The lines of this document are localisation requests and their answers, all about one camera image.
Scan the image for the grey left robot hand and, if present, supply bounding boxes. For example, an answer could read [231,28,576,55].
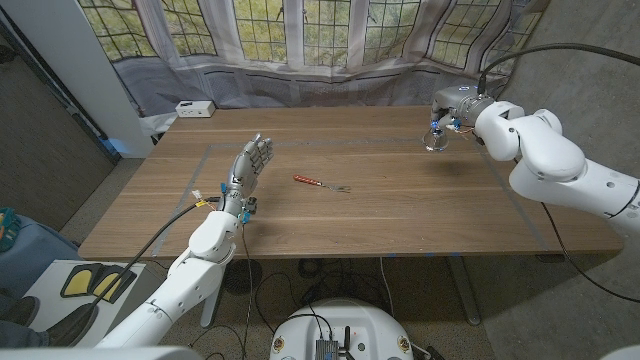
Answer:
[217,132,275,217]

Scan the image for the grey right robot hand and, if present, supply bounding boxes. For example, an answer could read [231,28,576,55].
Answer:
[429,84,496,132]

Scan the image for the silver handbell with black handle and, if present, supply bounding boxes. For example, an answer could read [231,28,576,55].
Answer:
[422,127,450,153]

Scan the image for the white power box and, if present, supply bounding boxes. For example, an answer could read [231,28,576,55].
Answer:
[174,100,217,119]

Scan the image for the printed window backdrop cloth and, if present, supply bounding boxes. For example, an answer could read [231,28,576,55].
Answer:
[77,0,551,121]

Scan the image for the round black floor fan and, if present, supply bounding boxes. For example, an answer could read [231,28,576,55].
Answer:
[223,258,264,296]

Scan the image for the white table leg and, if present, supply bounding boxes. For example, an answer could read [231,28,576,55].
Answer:
[199,279,226,329]

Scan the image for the yellow and black foot pedal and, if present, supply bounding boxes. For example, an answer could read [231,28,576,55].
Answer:
[89,264,139,305]
[59,263,104,299]

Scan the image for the white robot torso base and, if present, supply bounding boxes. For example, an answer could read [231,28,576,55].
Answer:
[269,298,415,360]

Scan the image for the grey table leg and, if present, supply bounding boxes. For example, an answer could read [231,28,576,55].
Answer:
[447,255,482,326]

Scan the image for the grey electronics box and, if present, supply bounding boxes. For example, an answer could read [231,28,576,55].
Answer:
[314,338,340,360]

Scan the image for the blue bag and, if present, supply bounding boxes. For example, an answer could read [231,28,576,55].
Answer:
[0,214,81,296]

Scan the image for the dark shoe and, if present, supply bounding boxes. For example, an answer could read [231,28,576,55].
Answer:
[0,295,40,327]
[47,302,99,347]

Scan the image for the white floor board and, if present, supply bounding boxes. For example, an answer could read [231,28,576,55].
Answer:
[22,258,146,349]

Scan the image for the teal object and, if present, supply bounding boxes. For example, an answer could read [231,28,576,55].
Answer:
[0,207,22,253]

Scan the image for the person leg in jeans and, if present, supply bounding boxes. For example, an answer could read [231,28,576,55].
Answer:
[0,333,51,349]

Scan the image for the fork with red handle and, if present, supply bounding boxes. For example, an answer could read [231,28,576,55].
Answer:
[292,174,352,194]

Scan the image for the thin black left wrist cable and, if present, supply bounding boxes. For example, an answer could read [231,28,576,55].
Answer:
[241,222,254,360]

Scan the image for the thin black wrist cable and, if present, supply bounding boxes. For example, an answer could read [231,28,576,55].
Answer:
[241,222,254,360]
[539,201,640,304]

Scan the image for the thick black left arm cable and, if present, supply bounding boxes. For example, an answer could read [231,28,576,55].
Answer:
[64,195,221,346]

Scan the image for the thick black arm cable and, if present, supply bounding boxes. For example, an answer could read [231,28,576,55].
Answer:
[64,195,221,346]
[477,42,640,96]

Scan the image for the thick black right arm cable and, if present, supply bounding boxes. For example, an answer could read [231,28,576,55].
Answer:
[477,42,640,96]

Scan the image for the black floor cable bundle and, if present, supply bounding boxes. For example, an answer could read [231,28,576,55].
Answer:
[254,257,396,321]

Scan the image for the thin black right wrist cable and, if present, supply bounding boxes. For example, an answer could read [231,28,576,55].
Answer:
[539,201,640,304]

